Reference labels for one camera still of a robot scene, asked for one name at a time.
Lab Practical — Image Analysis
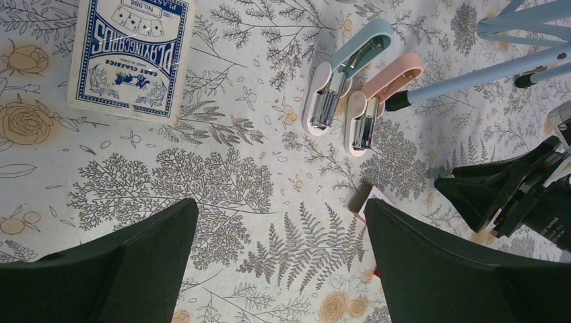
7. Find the blue playing card deck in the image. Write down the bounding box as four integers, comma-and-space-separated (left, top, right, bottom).
67, 0, 197, 125

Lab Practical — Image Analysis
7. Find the floral tablecloth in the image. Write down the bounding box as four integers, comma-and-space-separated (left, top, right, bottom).
1, 1, 570, 322

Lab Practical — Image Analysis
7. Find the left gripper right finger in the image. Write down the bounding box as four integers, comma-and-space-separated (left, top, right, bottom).
381, 210, 570, 322

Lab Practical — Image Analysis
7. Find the pink stapler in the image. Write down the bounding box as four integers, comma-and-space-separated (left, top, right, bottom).
344, 52, 424, 157

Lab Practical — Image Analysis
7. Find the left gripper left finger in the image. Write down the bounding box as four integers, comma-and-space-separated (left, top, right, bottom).
1, 199, 199, 322

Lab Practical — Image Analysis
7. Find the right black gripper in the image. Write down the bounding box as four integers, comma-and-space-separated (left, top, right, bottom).
434, 101, 570, 252

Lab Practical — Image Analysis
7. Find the blue stapler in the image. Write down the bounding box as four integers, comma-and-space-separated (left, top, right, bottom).
302, 19, 393, 137

